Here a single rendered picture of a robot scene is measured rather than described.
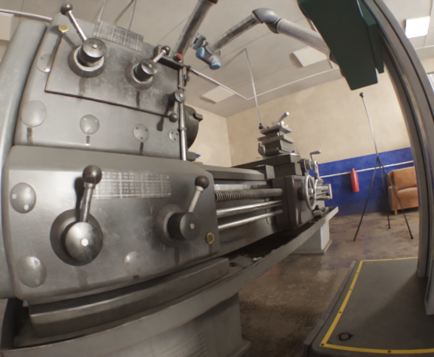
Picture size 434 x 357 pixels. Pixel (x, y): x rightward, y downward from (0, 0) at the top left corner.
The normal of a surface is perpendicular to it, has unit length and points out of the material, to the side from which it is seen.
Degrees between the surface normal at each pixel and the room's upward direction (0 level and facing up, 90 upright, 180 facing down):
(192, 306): 90
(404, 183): 105
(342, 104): 90
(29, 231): 90
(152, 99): 90
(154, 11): 180
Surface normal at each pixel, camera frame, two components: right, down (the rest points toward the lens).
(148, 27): 0.10, 0.99
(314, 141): -0.65, -0.03
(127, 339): 0.75, -0.15
